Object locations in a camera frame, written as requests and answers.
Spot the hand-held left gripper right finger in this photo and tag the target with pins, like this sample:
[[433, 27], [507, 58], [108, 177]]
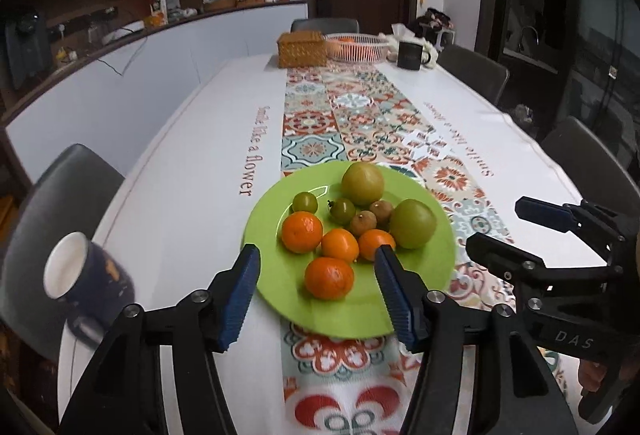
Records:
[[400, 305]]

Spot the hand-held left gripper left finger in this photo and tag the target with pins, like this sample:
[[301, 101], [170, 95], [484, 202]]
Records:
[[240, 300]]

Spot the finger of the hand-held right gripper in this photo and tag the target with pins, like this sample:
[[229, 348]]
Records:
[[545, 212], [500, 255]]

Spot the green plate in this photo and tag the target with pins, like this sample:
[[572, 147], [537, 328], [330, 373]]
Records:
[[280, 285]]

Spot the small orange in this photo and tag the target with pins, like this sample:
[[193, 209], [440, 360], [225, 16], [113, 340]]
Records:
[[372, 242], [340, 245]]

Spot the large orange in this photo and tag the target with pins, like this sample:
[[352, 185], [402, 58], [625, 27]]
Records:
[[329, 278], [302, 231]]

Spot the large green fruit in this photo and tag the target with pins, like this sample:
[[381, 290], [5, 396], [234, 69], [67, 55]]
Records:
[[413, 223]]

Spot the brown kiwi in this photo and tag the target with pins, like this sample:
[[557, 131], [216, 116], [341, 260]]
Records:
[[362, 223], [381, 211]]

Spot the yellow-green round fruit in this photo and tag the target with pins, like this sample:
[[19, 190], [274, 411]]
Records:
[[362, 184]]

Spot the person's right hand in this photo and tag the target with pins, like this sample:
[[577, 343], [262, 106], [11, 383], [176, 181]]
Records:
[[592, 375]]

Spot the grey chair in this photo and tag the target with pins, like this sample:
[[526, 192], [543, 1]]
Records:
[[325, 25], [50, 195], [472, 70], [590, 155]]

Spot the small green tomato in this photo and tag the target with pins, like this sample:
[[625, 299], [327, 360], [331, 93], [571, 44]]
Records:
[[343, 211], [305, 203]]

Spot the dark blue mug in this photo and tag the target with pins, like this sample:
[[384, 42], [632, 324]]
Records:
[[100, 280]]

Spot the sink faucet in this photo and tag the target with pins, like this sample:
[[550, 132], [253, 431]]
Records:
[[536, 35]]

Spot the patterned table runner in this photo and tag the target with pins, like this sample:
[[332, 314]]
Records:
[[350, 125]]

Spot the dark green mug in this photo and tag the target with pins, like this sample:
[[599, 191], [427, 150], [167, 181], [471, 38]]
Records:
[[411, 56]]

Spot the black bag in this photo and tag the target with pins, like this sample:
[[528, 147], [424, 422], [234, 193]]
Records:
[[432, 20]]

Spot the white plastic bag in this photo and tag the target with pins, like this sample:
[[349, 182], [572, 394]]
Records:
[[402, 32]]

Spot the white plastic basket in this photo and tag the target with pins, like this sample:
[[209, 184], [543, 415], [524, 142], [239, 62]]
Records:
[[357, 51]]

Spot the wicker box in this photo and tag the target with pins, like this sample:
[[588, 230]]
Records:
[[301, 50]]

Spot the orange carton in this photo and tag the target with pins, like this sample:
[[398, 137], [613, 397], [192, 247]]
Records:
[[156, 15]]

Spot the black countertop appliance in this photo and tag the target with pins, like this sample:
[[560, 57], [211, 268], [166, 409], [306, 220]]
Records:
[[27, 47]]

